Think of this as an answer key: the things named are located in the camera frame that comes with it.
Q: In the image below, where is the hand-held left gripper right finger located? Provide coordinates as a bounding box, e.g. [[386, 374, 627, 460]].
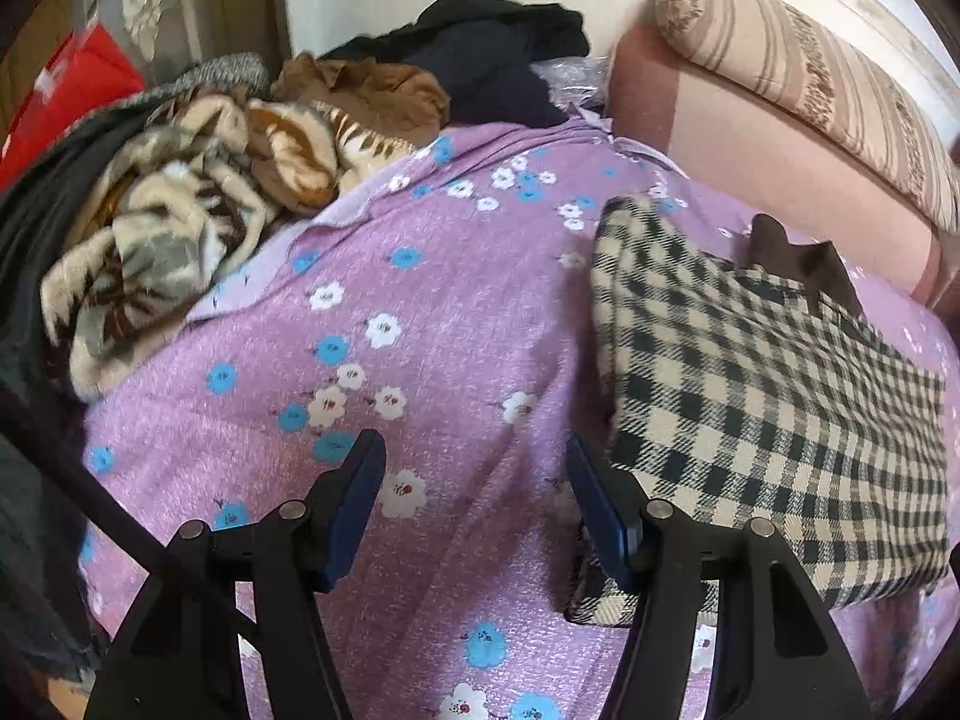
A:
[[565, 433, 871, 720]]

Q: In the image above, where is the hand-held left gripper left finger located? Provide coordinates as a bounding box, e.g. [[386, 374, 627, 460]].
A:
[[82, 429, 388, 720]]

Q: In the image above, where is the black and cream checked coat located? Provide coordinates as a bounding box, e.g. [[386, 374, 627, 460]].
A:
[[562, 195, 950, 627]]

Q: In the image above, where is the purple floral bed sheet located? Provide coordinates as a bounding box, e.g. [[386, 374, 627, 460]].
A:
[[79, 116, 960, 720]]

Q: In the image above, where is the brown and cream fleece blanket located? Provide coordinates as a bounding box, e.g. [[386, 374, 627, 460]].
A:
[[41, 82, 421, 400]]

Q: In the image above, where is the pink cushion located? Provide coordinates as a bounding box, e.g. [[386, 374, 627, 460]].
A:
[[604, 22, 946, 308]]

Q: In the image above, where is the brown garment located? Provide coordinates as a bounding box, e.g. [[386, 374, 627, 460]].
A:
[[270, 52, 451, 147]]

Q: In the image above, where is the dark grey garment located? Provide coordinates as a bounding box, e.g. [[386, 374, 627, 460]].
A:
[[0, 109, 151, 683]]

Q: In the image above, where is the grey knitted garment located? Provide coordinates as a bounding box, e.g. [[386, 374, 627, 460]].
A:
[[112, 52, 271, 117]]

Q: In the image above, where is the black clothing pile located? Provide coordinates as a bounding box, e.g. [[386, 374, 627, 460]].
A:
[[322, 0, 593, 136]]

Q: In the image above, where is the striped beige pillow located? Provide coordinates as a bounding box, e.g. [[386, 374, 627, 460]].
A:
[[654, 0, 960, 230]]

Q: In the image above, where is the black cable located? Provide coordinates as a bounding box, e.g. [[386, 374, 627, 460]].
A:
[[30, 427, 256, 638]]

